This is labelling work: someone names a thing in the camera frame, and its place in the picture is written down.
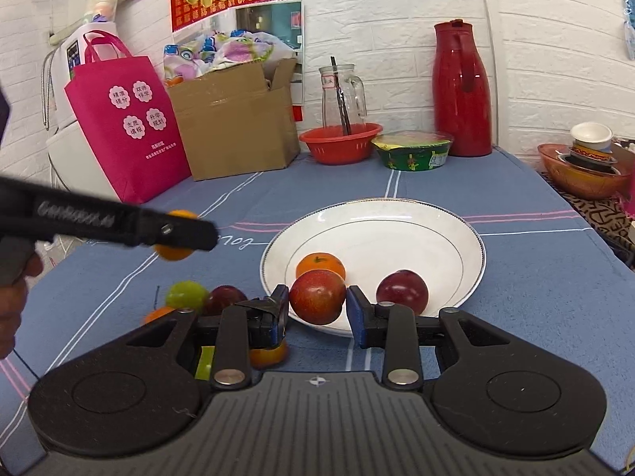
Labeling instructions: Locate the red apple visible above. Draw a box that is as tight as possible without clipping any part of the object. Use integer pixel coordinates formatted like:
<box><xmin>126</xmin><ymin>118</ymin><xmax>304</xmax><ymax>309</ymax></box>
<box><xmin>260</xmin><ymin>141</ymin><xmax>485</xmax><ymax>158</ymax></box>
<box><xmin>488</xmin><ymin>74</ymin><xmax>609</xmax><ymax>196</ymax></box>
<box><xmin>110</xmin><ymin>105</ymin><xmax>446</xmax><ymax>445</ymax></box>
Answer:
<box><xmin>290</xmin><ymin>270</ymin><xmax>346</xmax><ymax>326</ymax></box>

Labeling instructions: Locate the orange tangerine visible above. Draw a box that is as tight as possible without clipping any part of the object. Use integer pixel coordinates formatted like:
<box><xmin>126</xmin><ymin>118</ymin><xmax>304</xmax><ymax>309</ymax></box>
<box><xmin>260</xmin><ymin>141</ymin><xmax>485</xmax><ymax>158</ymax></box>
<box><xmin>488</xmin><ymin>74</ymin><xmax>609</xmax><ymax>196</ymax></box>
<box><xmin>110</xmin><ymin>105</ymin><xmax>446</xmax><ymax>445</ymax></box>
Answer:
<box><xmin>295</xmin><ymin>253</ymin><xmax>346</xmax><ymax>279</ymax></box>
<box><xmin>154</xmin><ymin>209</ymin><xmax>198</xmax><ymax>261</ymax></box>

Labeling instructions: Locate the person's left hand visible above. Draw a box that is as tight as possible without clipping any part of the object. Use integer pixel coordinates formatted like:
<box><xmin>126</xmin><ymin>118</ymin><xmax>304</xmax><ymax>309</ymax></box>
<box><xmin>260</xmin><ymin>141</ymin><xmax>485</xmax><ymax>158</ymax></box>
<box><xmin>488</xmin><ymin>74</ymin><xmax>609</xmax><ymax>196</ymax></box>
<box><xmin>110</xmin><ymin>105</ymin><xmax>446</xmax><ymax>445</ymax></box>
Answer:
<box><xmin>0</xmin><ymin>253</ymin><xmax>43</xmax><ymax>360</ymax></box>

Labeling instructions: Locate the orange fruit under gripper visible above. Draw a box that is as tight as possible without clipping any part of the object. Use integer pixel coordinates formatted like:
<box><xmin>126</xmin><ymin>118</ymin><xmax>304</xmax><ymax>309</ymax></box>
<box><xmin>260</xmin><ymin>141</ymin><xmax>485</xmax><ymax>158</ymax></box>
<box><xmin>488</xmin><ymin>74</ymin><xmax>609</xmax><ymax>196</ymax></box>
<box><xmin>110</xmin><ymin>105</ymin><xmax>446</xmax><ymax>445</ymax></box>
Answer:
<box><xmin>250</xmin><ymin>340</ymin><xmax>289</xmax><ymax>371</ymax></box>

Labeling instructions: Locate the dark red plum on cloth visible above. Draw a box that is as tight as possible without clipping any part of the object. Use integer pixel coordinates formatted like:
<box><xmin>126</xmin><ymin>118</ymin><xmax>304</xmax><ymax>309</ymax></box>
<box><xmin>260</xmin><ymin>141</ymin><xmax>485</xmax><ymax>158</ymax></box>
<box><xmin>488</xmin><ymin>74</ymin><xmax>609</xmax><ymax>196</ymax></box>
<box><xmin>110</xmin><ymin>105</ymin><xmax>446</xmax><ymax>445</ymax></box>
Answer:
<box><xmin>201</xmin><ymin>285</ymin><xmax>248</xmax><ymax>316</ymax></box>

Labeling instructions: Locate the green apple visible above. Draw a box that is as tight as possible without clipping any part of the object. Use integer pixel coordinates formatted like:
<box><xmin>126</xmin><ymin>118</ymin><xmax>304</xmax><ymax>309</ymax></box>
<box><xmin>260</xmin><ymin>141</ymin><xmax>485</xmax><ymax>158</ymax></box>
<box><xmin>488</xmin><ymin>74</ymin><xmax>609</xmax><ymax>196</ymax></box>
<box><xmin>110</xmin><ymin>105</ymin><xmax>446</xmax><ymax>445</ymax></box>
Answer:
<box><xmin>165</xmin><ymin>280</ymin><xmax>209</xmax><ymax>314</ymax></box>

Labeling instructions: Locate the yellow green fruit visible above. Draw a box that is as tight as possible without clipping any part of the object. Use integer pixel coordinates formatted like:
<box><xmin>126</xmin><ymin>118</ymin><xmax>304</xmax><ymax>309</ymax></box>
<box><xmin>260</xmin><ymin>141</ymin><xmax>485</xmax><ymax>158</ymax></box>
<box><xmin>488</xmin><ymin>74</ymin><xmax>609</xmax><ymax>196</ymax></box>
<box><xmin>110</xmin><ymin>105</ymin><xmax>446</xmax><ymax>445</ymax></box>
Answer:
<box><xmin>195</xmin><ymin>346</ymin><xmax>215</xmax><ymax>382</ymax></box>

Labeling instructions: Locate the white round plate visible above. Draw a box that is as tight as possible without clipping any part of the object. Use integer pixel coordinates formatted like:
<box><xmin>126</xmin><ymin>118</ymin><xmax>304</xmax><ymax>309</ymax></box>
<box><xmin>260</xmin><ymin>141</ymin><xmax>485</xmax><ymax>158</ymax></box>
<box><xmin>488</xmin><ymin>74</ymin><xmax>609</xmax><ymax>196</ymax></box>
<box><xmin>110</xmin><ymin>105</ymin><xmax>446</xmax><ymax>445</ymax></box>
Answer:
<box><xmin>260</xmin><ymin>198</ymin><xmax>487</xmax><ymax>317</ymax></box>

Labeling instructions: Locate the orange fruit behind gripper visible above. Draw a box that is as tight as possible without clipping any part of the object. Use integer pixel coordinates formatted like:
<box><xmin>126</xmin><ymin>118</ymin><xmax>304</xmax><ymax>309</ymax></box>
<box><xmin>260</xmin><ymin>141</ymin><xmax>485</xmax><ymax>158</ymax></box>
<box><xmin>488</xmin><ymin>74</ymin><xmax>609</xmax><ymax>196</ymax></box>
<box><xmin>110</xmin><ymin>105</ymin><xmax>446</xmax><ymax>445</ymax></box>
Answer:
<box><xmin>142</xmin><ymin>306</ymin><xmax>175</xmax><ymax>324</ymax></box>

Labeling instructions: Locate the pink tote bag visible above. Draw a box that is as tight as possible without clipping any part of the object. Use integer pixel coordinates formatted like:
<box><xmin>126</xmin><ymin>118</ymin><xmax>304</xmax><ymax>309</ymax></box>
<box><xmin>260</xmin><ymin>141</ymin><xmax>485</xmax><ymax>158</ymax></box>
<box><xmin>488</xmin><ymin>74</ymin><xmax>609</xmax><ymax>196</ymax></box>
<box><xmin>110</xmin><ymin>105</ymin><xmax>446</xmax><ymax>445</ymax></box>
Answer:
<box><xmin>65</xmin><ymin>30</ymin><xmax>191</xmax><ymax>204</ymax></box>

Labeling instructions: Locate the green instant noodle bowl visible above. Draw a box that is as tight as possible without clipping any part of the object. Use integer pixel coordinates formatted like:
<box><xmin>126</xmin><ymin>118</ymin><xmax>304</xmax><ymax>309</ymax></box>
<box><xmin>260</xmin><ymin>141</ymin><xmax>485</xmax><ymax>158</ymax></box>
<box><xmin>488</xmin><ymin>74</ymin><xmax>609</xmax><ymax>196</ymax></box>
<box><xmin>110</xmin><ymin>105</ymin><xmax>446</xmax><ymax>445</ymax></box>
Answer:
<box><xmin>371</xmin><ymin>131</ymin><xmax>453</xmax><ymax>172</ymax></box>

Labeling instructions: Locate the red plastic basket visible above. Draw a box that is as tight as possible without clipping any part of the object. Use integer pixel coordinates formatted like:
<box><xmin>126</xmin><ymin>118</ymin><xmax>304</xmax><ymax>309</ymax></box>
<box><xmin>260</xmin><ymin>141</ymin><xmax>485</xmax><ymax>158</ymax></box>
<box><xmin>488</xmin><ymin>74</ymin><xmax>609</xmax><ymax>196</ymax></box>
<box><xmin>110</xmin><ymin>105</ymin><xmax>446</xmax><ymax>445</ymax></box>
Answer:
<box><xmin>299</xmin><ymin>123</ymin><xmax>383</xmax><ymax>165</ymax></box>

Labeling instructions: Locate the brown cardboard box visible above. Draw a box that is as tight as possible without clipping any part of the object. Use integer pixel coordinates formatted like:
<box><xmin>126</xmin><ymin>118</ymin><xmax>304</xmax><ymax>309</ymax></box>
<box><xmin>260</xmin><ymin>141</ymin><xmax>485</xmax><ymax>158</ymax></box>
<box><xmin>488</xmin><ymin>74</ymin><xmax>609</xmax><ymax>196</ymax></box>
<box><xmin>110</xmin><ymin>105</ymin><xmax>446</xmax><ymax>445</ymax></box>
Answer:
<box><xmin>168</xmin><ymin>58</ymin><xmax>299</xmax><ymax>180</ymax></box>

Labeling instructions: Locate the orange glass bowl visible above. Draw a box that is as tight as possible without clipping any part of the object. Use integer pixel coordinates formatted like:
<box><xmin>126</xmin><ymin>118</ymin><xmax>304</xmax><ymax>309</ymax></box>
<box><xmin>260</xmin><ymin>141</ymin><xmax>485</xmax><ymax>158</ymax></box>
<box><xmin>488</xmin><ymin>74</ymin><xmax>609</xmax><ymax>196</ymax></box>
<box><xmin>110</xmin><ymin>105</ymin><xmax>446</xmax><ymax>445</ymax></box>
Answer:
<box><xmin>537</xmin><ymin>143</ymin><xmax>633</xmax><ymax>200</ymax></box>

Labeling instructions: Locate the floral cloth in box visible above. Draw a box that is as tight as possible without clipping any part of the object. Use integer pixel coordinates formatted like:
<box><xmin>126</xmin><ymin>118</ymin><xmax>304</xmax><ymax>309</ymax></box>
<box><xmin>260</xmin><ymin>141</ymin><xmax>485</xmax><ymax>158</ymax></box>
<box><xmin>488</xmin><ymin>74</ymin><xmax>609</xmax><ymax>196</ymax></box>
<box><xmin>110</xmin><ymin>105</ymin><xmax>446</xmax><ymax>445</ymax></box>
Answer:
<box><xmin>162</xmin><ymin>30</ymin><xmax>298</xmax><ymax>87</ymax></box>

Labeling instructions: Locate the red thermos flask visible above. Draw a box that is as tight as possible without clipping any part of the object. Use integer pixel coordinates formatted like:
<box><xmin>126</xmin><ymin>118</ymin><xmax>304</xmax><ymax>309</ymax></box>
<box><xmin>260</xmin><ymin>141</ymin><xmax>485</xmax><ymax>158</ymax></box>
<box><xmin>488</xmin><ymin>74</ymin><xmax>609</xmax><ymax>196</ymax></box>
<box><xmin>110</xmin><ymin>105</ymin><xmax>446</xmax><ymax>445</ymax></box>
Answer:
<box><xmin>433</xmin><ymin>19</ymin><xmax>492</xmax><ymax>157</ymax></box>

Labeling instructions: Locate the clear glass jug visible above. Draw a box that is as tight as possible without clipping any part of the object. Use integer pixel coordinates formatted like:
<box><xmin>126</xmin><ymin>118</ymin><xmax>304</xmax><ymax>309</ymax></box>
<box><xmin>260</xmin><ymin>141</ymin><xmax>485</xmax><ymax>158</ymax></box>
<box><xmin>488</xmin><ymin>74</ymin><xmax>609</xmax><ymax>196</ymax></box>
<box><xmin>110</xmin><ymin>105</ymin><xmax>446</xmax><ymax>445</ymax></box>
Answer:
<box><xmin>319</xmin><ymin>57</ymin><xmax>367</xmax><ymax>134</ymax></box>

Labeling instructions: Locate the pink bottle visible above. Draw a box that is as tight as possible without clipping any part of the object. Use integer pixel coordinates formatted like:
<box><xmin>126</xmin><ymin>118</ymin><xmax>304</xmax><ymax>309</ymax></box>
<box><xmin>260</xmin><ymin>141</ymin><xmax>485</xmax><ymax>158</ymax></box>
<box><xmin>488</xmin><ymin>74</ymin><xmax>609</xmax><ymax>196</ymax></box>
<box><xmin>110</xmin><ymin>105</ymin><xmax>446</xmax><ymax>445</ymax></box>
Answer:
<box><xmin>620</xmin><ymin>196</ymin><xmax>635</xmax><ymax>220</ymax></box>

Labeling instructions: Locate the black straw in jug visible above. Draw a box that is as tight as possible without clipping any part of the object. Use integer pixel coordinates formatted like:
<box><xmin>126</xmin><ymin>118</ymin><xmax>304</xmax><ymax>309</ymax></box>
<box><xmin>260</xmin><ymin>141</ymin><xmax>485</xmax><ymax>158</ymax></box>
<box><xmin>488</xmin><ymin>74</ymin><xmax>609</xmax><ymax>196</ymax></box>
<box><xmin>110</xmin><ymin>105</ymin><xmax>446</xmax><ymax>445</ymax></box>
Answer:
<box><xmin>331</xmin><ymin>56</ymin><xmax>351</xmax><ymax>135</ymax></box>

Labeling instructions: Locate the white cup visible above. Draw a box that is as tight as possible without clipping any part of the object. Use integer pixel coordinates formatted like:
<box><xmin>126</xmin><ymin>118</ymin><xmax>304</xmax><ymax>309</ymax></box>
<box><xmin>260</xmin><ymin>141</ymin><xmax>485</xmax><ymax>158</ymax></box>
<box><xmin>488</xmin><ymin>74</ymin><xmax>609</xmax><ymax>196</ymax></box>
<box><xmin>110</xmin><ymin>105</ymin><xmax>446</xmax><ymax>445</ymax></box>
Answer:
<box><xmin>570</xmin><ymin>121</ymin><xmax>614</xmax><ymax>152</ymax></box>

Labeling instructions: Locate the wall photo calendar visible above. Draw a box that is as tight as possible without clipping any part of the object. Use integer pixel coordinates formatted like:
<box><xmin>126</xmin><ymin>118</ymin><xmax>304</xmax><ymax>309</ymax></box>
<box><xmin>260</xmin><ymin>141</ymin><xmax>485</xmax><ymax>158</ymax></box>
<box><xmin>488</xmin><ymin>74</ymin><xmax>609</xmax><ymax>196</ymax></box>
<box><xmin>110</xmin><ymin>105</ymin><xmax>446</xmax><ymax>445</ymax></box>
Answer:
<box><xmin>236</xmin><ymin>0</ymin><xmax>304</xmax><ymax>62</ymax></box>

